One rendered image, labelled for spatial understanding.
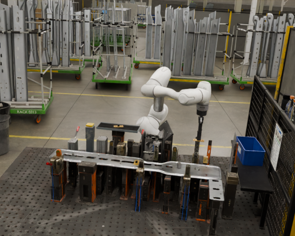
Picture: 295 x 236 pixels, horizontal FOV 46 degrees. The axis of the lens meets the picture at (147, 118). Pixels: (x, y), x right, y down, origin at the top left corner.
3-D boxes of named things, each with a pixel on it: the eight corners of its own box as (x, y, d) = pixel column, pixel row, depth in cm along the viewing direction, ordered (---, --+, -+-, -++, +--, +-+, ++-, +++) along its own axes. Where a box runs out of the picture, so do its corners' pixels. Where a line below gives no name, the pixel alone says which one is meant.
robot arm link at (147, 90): (150, 90, 279) (158, 78, 285) (135, 89, 292) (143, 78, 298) (157, 101, 286) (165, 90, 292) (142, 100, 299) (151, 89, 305)
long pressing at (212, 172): (45, 160, 274) (45, 158, 274) (56, 149, 295) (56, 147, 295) (222, 181, 257) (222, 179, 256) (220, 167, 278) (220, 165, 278)
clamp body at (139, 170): (130, 211, 264) (132, 171, 252) (134, 203, 275) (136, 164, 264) (143, 213, 262) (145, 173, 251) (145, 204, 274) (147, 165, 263)
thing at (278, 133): (275, 173, 239) (283, 132, 229) (269, 159, 260) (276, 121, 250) (277, 173, 239) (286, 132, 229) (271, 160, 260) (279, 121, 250)
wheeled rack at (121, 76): (130, 92, 883) (133, 20, 826) (91, 90, 880) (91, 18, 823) (132, 76, 1064) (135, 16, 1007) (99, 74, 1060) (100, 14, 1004)
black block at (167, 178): (159, 215, 262) (162, 180, 253) (161, 207, 272) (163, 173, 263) (170, 216, 261) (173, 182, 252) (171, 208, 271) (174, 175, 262)
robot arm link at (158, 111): (145, 121, 357) (157, 106, 366) (159, 129, 352) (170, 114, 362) (146, 76, 290) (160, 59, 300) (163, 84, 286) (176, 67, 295)
